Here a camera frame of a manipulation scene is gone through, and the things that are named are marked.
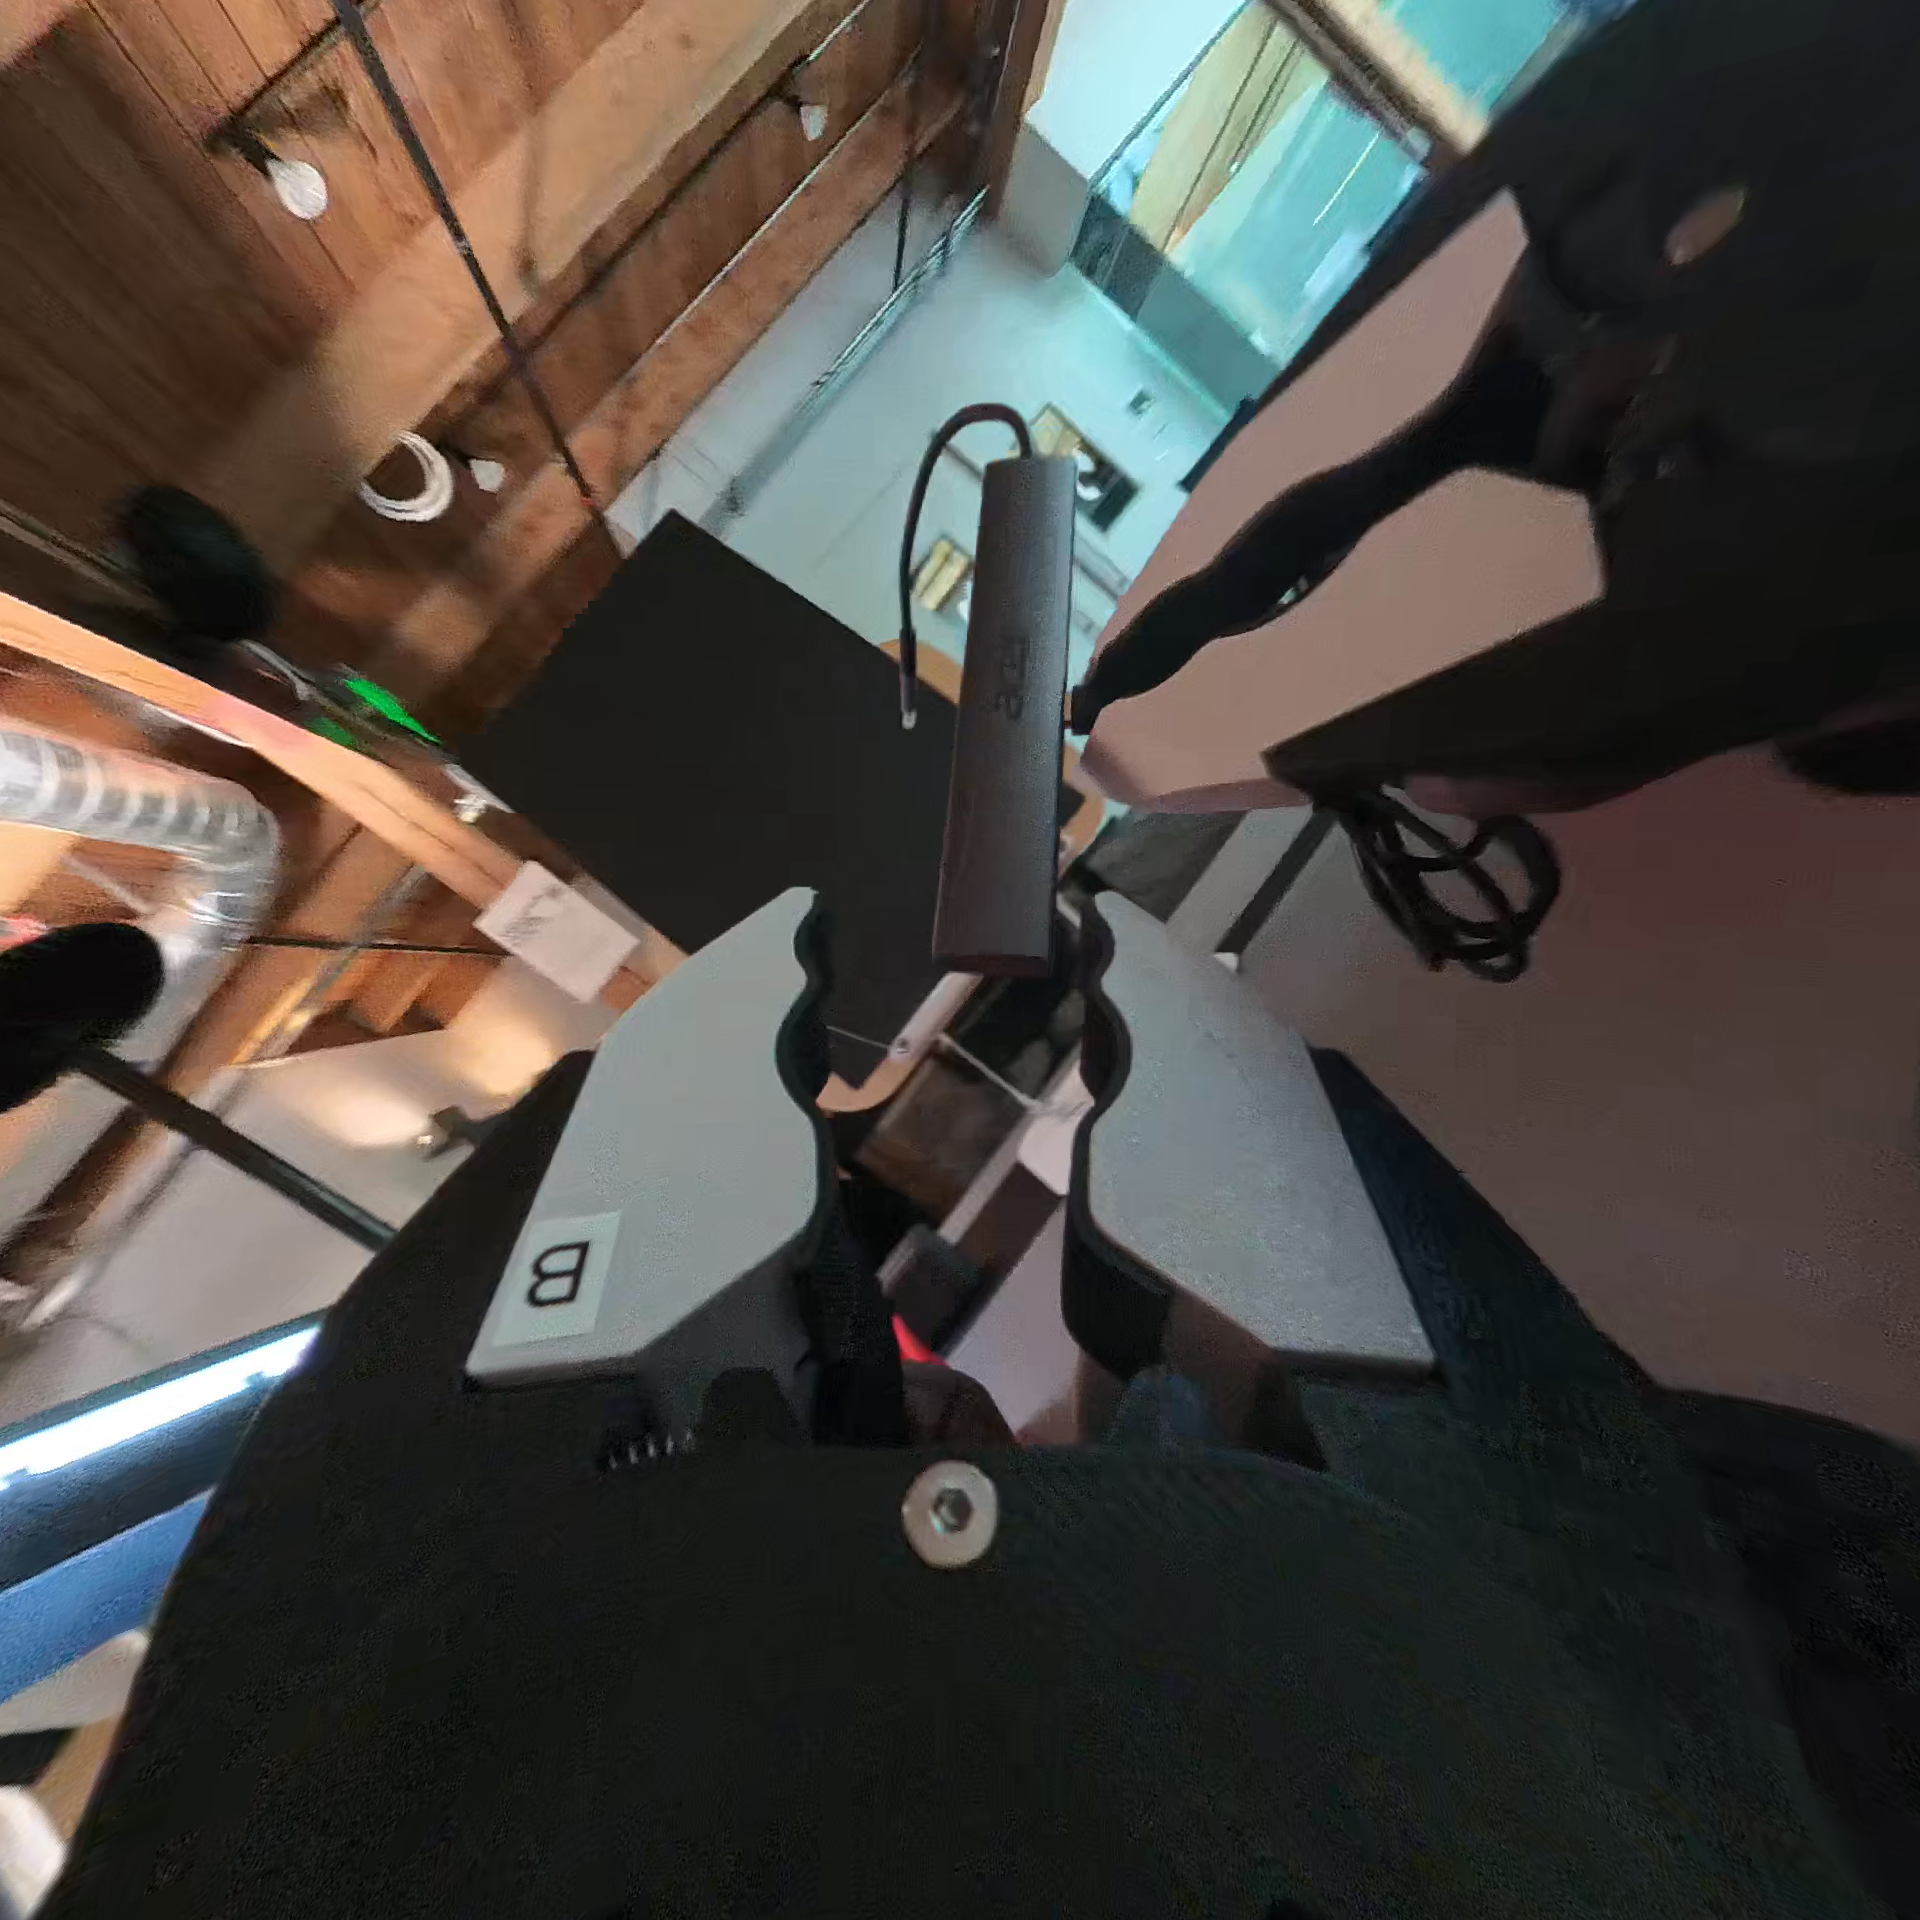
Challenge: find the silver air duct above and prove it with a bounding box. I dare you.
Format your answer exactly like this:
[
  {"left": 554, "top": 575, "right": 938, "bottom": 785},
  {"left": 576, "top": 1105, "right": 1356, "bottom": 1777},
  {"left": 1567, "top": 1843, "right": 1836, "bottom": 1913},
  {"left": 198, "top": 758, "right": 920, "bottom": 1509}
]
[{"left": 0, "top": 718, "right": 282, "bottom": 964}]

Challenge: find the black panel with wooden back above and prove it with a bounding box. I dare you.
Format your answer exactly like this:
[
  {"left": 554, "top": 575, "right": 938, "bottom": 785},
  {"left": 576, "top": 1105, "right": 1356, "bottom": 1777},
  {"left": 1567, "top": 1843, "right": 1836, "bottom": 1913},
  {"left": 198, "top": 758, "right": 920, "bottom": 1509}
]
[{"left": 456, "top": 510, "right": 1110, "bottom": 1116}]

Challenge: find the glass partition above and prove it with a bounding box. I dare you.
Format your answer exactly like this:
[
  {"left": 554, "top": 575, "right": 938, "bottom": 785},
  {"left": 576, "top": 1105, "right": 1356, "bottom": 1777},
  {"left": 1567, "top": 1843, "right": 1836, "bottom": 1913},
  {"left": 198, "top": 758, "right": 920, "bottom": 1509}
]
[{"left": 1072, "top": 0, "right": 1434, "bottom": 365}]

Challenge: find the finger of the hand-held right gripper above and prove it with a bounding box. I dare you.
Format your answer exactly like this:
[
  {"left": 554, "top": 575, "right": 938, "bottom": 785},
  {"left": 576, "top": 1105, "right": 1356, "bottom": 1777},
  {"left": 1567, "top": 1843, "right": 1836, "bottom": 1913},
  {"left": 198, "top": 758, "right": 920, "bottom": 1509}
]
[
  {"left": 1080, "top": 465, "right": 1610, "bottom": 818},
  {"left": 1075, "top": 191, "right": 1558, "bottom": 724}
]

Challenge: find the black usb-c cable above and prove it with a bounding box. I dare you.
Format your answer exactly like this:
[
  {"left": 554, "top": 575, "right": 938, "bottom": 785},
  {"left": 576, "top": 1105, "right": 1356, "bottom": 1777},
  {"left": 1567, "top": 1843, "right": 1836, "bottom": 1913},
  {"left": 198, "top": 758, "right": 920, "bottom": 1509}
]
[{"left": 1065, "top": 674, "right": 1567, "bottom": 987}]

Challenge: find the grey usb hub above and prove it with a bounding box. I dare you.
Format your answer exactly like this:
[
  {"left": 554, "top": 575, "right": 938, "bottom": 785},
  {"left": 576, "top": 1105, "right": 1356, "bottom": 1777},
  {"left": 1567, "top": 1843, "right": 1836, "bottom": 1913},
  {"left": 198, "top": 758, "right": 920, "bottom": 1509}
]
[{"left": 931, "top": 453, "right": 1081, "bottom": 980}]

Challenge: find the green lit sign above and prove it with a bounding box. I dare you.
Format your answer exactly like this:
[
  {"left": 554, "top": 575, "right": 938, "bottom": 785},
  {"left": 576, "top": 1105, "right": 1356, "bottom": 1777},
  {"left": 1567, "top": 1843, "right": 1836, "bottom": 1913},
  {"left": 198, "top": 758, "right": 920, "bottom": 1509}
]
[{"left": 334, "top": 671, "right": 447, "bottom": 749}]

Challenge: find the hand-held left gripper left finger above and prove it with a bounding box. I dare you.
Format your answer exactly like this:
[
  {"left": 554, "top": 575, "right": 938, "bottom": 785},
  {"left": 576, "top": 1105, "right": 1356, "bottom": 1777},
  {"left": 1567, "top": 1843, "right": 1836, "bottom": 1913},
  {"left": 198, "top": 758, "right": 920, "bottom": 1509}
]
[{"left": 465, "top": 886, "right": 836, "bottom": 1393}]

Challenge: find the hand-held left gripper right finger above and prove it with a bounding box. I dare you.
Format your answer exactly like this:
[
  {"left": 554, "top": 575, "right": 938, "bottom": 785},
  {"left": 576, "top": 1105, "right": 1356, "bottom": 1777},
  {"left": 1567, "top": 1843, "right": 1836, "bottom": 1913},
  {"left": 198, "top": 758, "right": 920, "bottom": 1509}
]
[{"left": 1063, "top": 891, "right": 1440, "bottom": 1383}]

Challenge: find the white paper sheet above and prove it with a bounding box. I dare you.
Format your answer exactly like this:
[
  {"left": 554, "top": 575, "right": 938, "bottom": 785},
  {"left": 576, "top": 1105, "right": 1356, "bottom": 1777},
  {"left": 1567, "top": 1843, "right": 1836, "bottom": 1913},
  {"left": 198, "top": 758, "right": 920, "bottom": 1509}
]
[{"left": 476, "top": 863, "right": 641, "bottom": 1006}]

